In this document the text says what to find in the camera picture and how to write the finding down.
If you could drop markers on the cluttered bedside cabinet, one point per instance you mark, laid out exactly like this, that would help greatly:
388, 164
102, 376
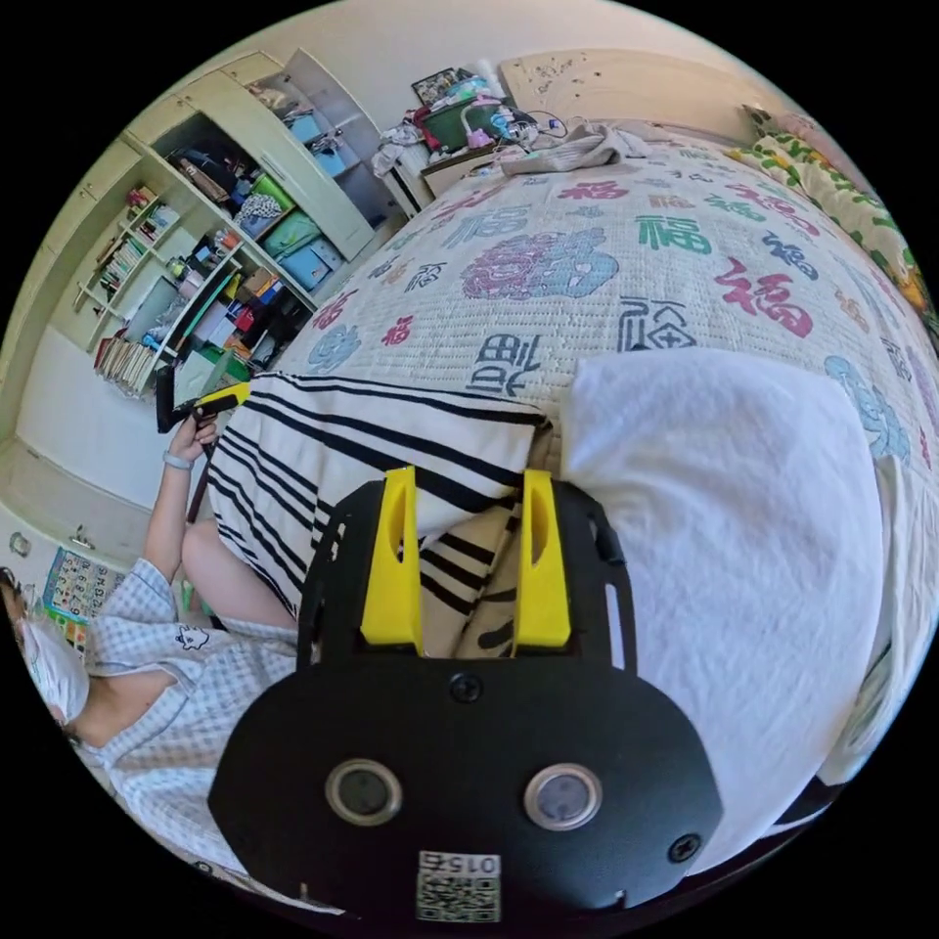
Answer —
455, 125

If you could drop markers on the black and white striped t-shirt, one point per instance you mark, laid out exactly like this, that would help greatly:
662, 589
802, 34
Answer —
352, 447

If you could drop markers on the cream cupboard with shelves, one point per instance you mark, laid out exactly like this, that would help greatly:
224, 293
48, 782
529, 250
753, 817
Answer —
220, 242

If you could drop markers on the person's body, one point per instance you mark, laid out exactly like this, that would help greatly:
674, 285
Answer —
169, 675

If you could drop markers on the bed with printed quilt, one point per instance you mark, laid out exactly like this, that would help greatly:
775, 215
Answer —
587, 220

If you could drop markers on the person's left forearm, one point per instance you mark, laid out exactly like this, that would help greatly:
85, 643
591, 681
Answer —
167, 513

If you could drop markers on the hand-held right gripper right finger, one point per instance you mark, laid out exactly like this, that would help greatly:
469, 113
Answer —
546, 601

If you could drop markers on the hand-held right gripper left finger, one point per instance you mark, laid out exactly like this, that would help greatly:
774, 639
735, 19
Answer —
389, 587

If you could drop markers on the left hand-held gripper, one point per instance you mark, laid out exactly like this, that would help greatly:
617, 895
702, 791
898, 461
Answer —
192, 420

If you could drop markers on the green and yellow printed pillow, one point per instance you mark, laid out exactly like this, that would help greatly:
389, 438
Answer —
829, 183

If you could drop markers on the person's left hand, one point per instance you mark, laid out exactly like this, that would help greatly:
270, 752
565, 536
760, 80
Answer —
189, 440

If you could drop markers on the beige crumpled cloth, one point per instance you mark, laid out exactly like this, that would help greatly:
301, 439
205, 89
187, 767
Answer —
579, 150

